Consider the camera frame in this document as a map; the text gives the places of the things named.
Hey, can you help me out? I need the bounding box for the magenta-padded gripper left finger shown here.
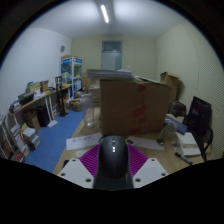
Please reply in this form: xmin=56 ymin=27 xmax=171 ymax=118
xmin=57 ymin=143 xmax=102 ymax=189

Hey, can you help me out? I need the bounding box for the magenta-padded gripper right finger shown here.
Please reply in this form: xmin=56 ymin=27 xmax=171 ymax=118
xmin=128 ymin=143 xmax=169 ymax=189

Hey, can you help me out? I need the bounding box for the black computer mouse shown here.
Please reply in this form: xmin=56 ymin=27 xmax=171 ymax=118
xmin=93 ymin=134 xmax=134 ymax=192

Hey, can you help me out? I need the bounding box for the white paper sheet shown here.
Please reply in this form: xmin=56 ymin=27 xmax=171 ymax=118
xmin=65 ymin=132 xmax=104 ymax=151
xmin=126 ymin=134 xmax=165 ymax=151

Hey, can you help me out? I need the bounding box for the clear plastic container stack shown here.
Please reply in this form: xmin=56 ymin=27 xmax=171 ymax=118
xmin=161 ymin=121 xmax=178 ymax=143

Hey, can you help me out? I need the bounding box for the blue book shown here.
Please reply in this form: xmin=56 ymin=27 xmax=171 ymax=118
xmin=166 ymin=114 xmax=188 ymax=135

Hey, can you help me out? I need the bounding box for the clear plastic jar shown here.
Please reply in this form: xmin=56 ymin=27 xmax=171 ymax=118
xmin=80 ymin=93 xmax=101 ymax=129

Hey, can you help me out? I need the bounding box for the brown floor carton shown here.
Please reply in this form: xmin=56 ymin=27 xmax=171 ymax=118
xmin=68 ymin=98 xmax=84 ymax=113

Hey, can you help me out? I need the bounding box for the shelf unit with books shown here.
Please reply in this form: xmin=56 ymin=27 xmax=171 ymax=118
xmin=0 ymin=113 xmax=41 ymax=163

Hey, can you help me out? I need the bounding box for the large brown cardboard box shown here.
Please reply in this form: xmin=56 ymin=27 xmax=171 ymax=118
xmin=99 ymin=78 xmax=173 ymax=138

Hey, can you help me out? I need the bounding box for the black bag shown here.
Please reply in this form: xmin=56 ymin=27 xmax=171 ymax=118
xmin=169 ymin=100 xmax=188 ymax=118

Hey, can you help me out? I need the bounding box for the black office chair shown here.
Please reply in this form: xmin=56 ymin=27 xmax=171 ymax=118
xmin=183 ymin=95 xmax=214 ymax=163

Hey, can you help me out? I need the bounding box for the black floor stand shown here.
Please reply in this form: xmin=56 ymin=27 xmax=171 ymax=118
xmin=54 ymin=75 xmax=69 ymax=118

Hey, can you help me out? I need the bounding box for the wooden side desk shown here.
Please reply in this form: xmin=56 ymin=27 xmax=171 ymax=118
xmin=9 ymin=79 xmax=72 ymax=129

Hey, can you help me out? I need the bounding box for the blue white claw machine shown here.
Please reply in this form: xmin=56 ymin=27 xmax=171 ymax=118
xmin=59 ymin=55 xmax=83 ymax=101

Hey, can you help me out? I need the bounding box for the grey door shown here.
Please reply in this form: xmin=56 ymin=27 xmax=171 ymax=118
xmin=100 ymin=39 xmax=123 ymax=72

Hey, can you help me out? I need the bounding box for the ceiling light tube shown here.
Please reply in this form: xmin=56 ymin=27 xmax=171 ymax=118
xmin=99 ymin=3 xmax=110 ymax=24

